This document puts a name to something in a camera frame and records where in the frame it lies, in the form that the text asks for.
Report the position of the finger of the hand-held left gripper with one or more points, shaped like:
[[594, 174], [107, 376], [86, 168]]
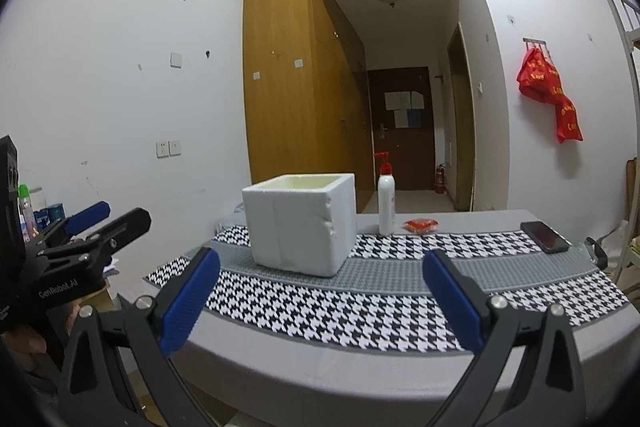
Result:
[[89, 213], [127, 222]]

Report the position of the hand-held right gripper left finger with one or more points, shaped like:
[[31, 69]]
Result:
[[192, 302]]

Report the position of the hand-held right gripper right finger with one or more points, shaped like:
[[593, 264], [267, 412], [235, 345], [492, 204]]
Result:
[[452, 302]]

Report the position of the white foam box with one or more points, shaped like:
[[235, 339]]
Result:
[[290, 237]]

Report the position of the person's left hand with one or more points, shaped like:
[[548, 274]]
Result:
[[30, 347]]

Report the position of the blue box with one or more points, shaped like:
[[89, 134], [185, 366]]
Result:
[[52, 214]]

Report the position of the green capped bottle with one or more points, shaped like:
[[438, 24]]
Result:
[[26, 212]]

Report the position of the red snack packet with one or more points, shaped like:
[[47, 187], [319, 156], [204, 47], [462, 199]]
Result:
[[421, 225]]

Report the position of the houndstooth table mat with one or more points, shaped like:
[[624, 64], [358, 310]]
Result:
[[350, 312]]

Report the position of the black smartphone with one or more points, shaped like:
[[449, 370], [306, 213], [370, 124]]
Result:
[[545, 237]]

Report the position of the white pump bottle red cap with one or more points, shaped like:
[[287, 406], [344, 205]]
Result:
[[386, 207]]

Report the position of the red fire extinguisher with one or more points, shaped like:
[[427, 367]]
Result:
[[440, 179]]

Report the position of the dark brown door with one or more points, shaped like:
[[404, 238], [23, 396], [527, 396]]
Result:
[[400, 152]]

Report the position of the light wooden side door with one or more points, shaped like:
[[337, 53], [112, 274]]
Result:
[[461, 122]]

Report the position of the blue door notice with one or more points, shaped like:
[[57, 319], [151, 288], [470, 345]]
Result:
[[413, 118]]

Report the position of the large white door notice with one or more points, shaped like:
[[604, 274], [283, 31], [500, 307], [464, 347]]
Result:
[[398, 101]]

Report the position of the wooden wardrobe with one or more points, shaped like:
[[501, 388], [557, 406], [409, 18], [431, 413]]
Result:
[[285, 82]]

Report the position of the leaning wooden board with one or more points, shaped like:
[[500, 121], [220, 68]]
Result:
[[633, 192]]

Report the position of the red printed hanging bag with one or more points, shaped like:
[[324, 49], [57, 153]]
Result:
[[542, 82]]

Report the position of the metal bunk bed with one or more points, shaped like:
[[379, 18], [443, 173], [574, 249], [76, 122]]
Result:
[[631, 72]]

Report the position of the white wall socket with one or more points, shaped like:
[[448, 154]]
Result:
[[175, 148], [162, 149]]

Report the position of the white wall switch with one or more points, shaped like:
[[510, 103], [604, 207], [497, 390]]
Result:
[[176, 60]]

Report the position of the metal wall hook rack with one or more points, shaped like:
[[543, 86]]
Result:
[[534, 43]]

